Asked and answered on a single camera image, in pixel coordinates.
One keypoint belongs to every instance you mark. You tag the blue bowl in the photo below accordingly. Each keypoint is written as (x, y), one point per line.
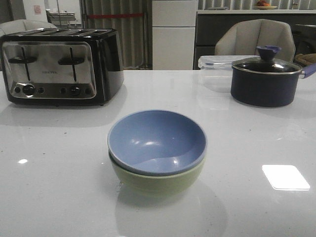
(157, 143)

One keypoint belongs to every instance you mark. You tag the green bowl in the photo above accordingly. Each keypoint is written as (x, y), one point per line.
(157, 186)

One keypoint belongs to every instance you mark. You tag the clear plastic food container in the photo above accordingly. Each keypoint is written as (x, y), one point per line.
(216, 70)

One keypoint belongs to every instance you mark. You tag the white refrigerator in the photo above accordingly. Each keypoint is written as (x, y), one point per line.
(173, 28)

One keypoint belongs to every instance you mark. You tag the dark kitchen counter cabinet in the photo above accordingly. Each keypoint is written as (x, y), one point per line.
(211, 25)

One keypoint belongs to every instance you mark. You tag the red barrier tape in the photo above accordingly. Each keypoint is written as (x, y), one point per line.
(112, 16)

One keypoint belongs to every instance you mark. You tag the dark blue saucepan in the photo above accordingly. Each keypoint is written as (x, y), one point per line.
(267, 89)

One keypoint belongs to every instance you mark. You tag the beige padded chair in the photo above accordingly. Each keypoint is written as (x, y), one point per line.
(244, 37)

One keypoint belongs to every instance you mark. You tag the black chrome four-slot toaster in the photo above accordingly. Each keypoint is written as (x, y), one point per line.
(61, 67)

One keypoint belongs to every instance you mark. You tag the glass pot lid blue knob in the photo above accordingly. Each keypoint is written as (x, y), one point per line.
(266, 63)

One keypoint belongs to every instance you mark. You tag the fruit plate on counter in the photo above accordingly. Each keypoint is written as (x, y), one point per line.
(263, 5)

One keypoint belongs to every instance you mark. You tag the olive cloth on chair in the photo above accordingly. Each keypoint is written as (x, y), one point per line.
(305, 59)

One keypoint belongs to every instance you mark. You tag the white armchair left background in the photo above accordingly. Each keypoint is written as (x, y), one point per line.
(22, 25)

